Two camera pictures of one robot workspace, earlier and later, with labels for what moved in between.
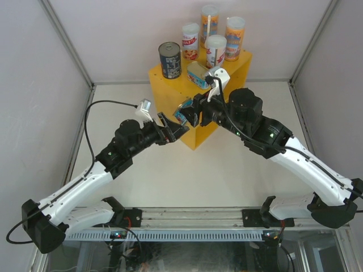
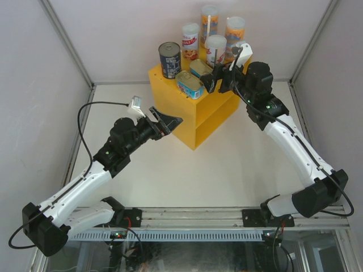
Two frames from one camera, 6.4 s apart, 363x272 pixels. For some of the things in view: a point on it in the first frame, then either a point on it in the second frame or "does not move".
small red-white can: x=190 y=34 does not move
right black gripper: x=201 y=105 to x=220 y=71
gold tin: x=178 y=114 to x=189 y=86
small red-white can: x=215 y=46 does not move
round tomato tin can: x=171 y=59 does not move
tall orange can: x=235 y=31 does not move
